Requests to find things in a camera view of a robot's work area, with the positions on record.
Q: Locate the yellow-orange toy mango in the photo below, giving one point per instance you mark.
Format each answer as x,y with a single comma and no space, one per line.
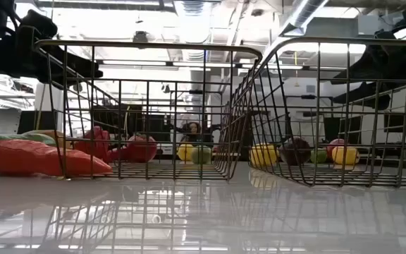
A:
347,156

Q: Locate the black aluminium table frame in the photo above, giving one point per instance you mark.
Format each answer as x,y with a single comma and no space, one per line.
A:
393,163

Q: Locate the green toy lime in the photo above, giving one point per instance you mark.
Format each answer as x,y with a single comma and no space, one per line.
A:
318,156

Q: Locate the black monitor screen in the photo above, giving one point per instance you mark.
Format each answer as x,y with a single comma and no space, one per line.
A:
134,118

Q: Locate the orange-red toy carrot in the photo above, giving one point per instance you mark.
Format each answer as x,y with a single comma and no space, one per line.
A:
30,157

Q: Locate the black cabinet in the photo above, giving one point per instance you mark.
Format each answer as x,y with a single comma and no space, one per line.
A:
30,121

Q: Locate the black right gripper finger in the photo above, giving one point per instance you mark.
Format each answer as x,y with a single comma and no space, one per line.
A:
368,96
365,75

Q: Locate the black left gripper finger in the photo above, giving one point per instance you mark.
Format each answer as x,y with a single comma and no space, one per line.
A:
79,68
62,80

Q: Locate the red toy bell pepper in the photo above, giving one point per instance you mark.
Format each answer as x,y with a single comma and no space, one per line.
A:
96,143

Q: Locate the red toy apple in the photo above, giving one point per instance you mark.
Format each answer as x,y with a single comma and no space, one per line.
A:
335,144

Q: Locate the green toy avocado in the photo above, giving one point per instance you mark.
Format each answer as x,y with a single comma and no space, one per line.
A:
201,155

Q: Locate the person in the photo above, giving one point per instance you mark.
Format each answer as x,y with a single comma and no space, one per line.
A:
193,128

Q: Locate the red toy chili pepper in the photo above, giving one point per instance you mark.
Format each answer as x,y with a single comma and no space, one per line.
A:
116,155

